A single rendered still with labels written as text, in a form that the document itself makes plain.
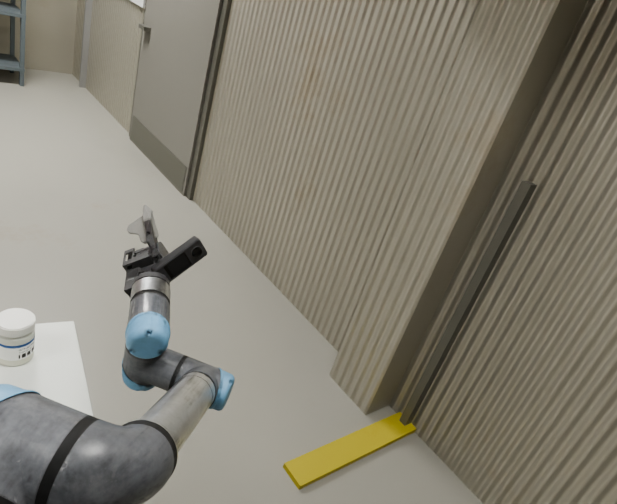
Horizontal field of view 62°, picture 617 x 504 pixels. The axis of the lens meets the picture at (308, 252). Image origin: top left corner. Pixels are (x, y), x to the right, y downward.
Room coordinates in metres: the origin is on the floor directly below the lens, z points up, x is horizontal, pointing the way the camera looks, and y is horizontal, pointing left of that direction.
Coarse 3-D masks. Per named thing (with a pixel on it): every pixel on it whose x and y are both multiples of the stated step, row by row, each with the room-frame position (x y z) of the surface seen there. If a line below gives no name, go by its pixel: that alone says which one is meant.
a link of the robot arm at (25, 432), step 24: (0, 384) 0.43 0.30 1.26; (0, 408) 0.39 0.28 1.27; (24, 408) 0.40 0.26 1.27; (48, 408) 0.42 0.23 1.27; (72, 408) 0.44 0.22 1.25; (0, 432) 0.37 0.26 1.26; (24, 432) 0.38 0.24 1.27; (48, 432) 0.39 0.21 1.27; (72, 432) 0.40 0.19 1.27; (0, 456) 0.35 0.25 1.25; (24, 456) 0.36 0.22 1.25; (48, 456) 0.37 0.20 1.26; (0, 480) 0.34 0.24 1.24; (24, 480) 0.35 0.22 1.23; (48, 480) 0.35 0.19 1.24
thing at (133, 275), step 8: (144, 248) 0.93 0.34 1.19; (160, 248) 0.92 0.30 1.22; (128, 256) 0.92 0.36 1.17; (136, 256) 0.90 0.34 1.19; (144, 256) 0.89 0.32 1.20; (152, 256) 0.90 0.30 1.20; (160, 256) 0.90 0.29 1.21; (128, 264) 0.88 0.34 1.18; (136, 264) 0.88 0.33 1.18; (144, 264) 0.89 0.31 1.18; (152, 264) 0.89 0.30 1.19; (128, 272) 0.88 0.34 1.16; (136, 272) 0.87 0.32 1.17; (144, 272) 0.87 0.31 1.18; (152, 272) 0.84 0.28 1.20; (128, 280) 0.85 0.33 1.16; (136, 280) 0.83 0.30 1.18; (168, 280) 0.86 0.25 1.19; (128, 288) 0.83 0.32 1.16
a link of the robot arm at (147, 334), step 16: (144, 304) 0.75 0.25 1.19; (160, 304) 0.77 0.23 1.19; (128, 320) 0.73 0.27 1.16; (144, 320) 0.72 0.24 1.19; (160, 320) 0.73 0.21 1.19; (128, 336) 0.69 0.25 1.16; (144, 336) 0.69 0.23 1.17; (160, 336) 0.71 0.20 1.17; (144, 352) 0.70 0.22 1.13; (160, 352) 0.71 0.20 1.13
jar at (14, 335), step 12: (0, 312) 0.76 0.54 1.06; (12, 312) 0.77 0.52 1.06; (24, 312) 0.78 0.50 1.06; (0, 324) 0.73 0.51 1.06; (12, 324) 0.74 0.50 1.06; (24, 324) 0.75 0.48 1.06; (0, 336) 0.72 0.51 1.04; (12, 336) 0.72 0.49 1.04; (24, 336) 0.74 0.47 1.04; (0, 348) 0.72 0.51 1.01; (12, 348) 0.72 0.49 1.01; (24, 348) 0.74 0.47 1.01; (0, 360) 0.72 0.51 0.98; (12, 360) 0.72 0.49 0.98; (24, 360) 0.74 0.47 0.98
